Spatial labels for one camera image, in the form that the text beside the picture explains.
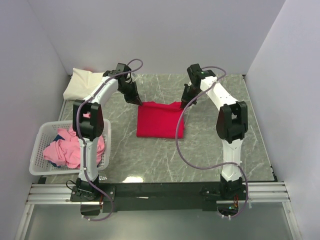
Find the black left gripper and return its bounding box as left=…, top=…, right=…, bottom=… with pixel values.
left=118, top=81, right=143, bottom=106

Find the folded cream t shirt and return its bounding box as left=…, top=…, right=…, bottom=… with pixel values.
left=63, top=68, right=104, bottom=100

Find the pink t shirt in basket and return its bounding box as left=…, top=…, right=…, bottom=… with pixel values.
left=42, top=126, right=106, bottom=170

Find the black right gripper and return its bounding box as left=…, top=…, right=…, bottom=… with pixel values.
left=180, top=84, right=202, bottom=110

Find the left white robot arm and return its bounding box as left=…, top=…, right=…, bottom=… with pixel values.
left=72, top=58, right=143, bottom=201

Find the aluminium rail frame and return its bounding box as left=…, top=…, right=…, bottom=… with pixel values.
left=15, top=182, right=302, bottom=240

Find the white plastic basket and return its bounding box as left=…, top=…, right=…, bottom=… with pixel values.
left=29, top=119, right=112, bottom=176

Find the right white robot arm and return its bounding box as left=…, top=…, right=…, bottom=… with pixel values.
left=180, top=63, right=248, bottom=200

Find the red t shirt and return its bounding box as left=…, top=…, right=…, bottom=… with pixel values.
left=136, top=101, right=185, bottom=139

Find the black base beam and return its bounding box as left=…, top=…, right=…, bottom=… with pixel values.
left=69, top=181, right=251, bottom=216

